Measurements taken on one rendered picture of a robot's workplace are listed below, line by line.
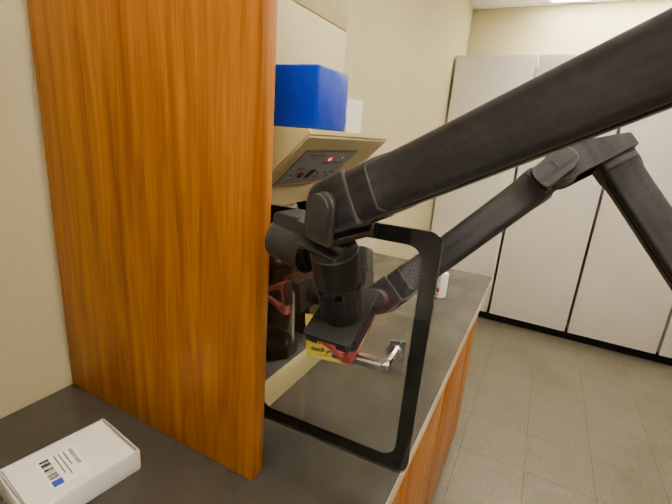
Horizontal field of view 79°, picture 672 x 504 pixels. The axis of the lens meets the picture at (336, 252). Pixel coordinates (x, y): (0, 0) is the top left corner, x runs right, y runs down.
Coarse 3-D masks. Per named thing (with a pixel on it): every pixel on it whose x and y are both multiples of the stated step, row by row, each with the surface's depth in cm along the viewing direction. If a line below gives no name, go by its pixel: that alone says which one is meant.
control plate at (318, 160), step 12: (312, 156) 66; (324, 156) 69; (336, 156) 73; (348, 156) 78; (300, 168) 67; (312, 168) 71; (324, 168) 75; (336, 168) 80; (288, 180) 69; (300, 180) 73; (312, 180) 77
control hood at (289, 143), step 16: (288, 128) 59; (304, 128) 58; (288, 144) 60; (304, 144) 59; (320, 144) 63; (336, 144) 68; (352, 144) 73; (368, 144) 79; (272, 160) 61; (288, 160) 61; (352, 160) 82; (272, 176) 63
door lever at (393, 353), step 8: (344, 352) 58; (360, 352) 58; (392, 352) 59; (400, 352) 60; (360, 360) 57; (368, 360) 57; (376, 360) 57; (384, 360) 57; (392, 360) 58; (376, 368) 57; (384, 368) 56
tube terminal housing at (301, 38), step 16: (288, 0) 66; (288, 16) 66; (304, 16) 70; (288, 32) 67; (304, 32) 71; (320, 32) 76; (336, 32) 81; (288, 48) 68; (304, 48) 72; (320, 48) 77; (336, 48) 82; (320, 64) 78; (336, 64) 83; (272, 192) 72; (288, 192) 77; (304, 192) 82
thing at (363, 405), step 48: (384, 240) 57; (432, 240) 54; (288, 288) 66; (384, 288) 59; (432, 288) 56; (288, 336) 68; (384, 336) 61; (288, 384) 71; (336, 384) 66; (384, 384) 62; (336, 432) 69; (384, 432) 64
